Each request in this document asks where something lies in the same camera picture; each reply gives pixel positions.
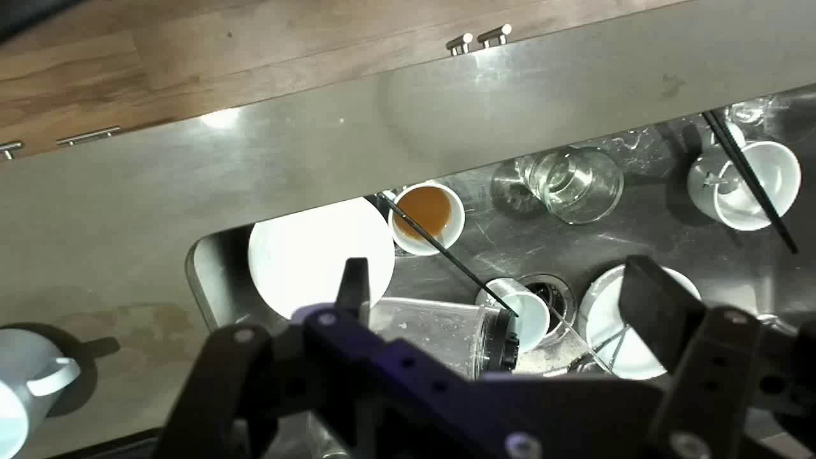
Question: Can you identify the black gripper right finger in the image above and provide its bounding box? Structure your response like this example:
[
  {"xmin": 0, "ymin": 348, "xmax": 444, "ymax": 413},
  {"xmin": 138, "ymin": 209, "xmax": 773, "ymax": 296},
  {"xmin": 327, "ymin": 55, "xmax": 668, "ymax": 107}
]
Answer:
[{"xmin": 618, "ymin": 254, "xmax": 765, "ymax": 459}]

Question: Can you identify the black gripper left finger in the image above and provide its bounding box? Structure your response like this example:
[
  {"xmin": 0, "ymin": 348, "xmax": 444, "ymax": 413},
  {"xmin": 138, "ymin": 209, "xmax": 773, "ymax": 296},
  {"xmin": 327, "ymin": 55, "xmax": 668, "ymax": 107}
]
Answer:
[{"xmin": 156, "ymin": 255, "xmax": 374, "ymax": 459}]

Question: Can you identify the tiny white cup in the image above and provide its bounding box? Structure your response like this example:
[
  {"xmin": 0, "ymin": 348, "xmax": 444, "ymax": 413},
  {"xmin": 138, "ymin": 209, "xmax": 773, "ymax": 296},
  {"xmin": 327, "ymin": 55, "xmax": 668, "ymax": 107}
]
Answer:
[{"xmin": 471, "ymin": 277, "xmax": 557, "ymax": 358}]

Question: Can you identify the white ceramic cup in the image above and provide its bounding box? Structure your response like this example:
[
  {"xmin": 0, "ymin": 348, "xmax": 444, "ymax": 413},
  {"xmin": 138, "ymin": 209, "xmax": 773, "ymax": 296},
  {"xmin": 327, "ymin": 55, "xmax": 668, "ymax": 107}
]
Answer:
[{"xmin": 687, "ymin": 138, "xmax": 804, "ymax": 234}]

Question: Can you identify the white cup with brown liquid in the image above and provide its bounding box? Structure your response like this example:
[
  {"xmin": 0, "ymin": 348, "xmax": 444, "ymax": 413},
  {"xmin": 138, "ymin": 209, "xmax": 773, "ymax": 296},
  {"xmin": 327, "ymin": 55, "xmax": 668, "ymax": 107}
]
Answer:
[{"xmin": 388, "ymin": 180, "xmax": 470, "ymax": 257}]

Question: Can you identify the white bowl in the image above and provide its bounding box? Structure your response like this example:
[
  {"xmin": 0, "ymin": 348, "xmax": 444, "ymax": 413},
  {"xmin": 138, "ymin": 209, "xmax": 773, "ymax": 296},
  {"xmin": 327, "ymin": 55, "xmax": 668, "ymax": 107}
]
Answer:
[{"xmin": 577, "ymin": 264, "xmax": 707, "ymax": 382}]

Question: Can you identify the stainless steel sink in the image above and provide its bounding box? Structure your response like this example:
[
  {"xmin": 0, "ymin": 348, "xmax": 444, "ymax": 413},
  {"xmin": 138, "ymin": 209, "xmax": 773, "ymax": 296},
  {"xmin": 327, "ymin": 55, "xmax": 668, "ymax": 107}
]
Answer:
[{"xmin": 183, "ymin": 85, "xmax": 816, "ymax": 459}]

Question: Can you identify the white plate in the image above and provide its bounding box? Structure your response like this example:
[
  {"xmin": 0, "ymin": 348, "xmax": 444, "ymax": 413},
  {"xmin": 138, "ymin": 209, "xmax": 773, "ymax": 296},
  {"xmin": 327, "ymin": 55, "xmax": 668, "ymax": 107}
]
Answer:
[{"xmin": 246, "ymin": 198, "xmax": 399, "ymax": 325}]

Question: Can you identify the large white mug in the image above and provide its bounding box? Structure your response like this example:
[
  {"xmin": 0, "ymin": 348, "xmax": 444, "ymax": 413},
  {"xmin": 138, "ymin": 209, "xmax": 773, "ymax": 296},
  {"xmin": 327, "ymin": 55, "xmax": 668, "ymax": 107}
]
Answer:
[{"xmin": 0, "ymin": 326, "xmax": 84, "ymax": 459}]

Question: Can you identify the thin black chopstick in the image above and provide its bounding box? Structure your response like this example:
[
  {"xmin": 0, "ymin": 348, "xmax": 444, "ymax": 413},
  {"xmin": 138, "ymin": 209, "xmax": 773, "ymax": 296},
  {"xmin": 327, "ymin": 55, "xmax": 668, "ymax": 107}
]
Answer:
[
  {"xmin": 702, "ymin": 110, "xmax": 801, "ymax": 255},
  {"xmin": 364, "ymin": 192, "xmax": 522, "ymax": 322}
]

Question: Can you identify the wide clear drinking glass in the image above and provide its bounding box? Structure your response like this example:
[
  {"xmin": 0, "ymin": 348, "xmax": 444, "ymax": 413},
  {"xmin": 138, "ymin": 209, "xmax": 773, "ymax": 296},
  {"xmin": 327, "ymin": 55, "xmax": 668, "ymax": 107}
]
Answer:
[{"xmin": 518, "ymin": 148, "xmax": 628, "ymax": 229}]

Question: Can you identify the long metal cabinet handle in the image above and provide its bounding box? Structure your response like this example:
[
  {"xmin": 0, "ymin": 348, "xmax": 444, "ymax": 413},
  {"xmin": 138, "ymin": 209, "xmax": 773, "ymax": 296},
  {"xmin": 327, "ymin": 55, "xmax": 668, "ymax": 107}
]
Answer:
[{"xmin": 57, "ymin": 125, "xmax": 122, "ymax": 152}]

